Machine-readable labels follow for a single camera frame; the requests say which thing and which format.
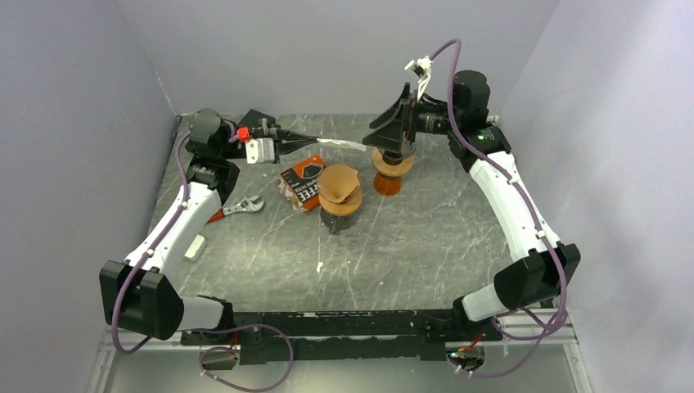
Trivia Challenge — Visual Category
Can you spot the brown paper coffee filter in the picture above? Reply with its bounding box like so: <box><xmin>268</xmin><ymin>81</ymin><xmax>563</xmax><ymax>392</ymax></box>
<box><xmin>318</xmin><ymin>164</ymin><xmax>360</xmax><ymax>202</ymax></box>

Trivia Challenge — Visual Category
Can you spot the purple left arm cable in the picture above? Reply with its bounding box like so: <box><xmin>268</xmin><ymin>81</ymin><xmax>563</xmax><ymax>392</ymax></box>
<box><xmin>110</xmin><ymin>120</ymin><xmax>295</xmax><ymax>393</ymax></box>

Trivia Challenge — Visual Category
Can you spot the orange coffee filter box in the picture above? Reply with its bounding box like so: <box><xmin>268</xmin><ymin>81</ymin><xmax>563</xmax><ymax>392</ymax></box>
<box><xmin>278</xmin><ymin>154</ymin><xmax>326</xmax><ymax>212</ymax></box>

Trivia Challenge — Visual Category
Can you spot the wooden dripper ring holder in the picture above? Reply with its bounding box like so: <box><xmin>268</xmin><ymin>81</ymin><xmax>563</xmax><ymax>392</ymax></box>
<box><xmin>318</xmin><ymin>187</ymin><xmax>363</xmax><ymax>217</ymax></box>

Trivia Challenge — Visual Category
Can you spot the red handled adjustable wrench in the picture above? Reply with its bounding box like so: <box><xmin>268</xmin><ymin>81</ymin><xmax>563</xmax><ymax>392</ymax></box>
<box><xmin>207</xmin><ymin>196</ymin><xmax>265</xmax><ymax>224</ymax></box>

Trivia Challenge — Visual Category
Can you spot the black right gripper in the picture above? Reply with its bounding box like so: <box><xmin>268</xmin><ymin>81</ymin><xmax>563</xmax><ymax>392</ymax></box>
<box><xmin>363</xmin><ymin>83</ymin><xmax>462</xmax><ymax>152</ymax></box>

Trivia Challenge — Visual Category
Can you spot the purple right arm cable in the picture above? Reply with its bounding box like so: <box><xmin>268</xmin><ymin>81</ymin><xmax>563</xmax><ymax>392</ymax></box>
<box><xmin>428</xmin><ymin>38</ymin><xmax>570</xmax><ymax>380</ymax></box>

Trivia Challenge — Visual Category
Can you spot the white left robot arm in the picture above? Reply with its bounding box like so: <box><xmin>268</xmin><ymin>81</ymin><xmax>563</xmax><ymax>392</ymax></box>
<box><xmin>99</xmin><ymin>108</ymin><xmax>320</xmax><ymax>351</ymax></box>

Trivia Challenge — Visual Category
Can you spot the grey glass pitcher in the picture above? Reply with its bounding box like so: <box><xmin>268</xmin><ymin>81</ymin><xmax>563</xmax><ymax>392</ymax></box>
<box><xmin>319</xmin><ymin>210</ymin><xmax>358</xmax><ymax>235</ymax></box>

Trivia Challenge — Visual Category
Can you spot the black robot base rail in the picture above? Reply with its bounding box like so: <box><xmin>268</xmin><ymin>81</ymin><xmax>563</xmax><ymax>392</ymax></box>
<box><xmin>180</xmin><ymin>309</ymin><xmax>502</xmax><ymax>365</ymax></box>

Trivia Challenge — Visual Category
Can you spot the orange glass with wooden band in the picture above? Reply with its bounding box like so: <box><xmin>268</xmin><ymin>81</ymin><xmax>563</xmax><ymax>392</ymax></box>
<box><xmin>373</xmin><ymin>172</ymin><xmax>403</xmax><ymax>197</ymax></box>

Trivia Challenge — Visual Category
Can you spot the white paper coffee filter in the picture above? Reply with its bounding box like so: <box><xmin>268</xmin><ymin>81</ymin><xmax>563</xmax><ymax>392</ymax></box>
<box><xmin>317</xmin><ymin>138</ymin><xmax>367</xmax><ymax>151</ymax></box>

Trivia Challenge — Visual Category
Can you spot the white small device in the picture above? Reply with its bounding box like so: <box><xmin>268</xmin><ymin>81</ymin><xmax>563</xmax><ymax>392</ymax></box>
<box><xmin>183</xmin><ymin>234</ymin><xmax>207</xmax><ymax>261</ymax></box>

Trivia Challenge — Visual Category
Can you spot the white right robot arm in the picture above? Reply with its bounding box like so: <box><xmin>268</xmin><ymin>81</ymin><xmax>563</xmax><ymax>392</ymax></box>
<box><xmin>363</xmin><ymin>70</ymin><xmax>580</xmax><ymax>340</ymax></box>

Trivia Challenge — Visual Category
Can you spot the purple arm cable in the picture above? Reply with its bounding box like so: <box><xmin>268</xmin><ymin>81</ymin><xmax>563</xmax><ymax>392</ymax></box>
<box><xmin>110</xmin><ymin>120</ymin><xmax>295</xmax><ymax>393</ymax></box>
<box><xmin>428</xmin><ymin>38</ymin><xmax>570</xmax><ymax>380</ymax></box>

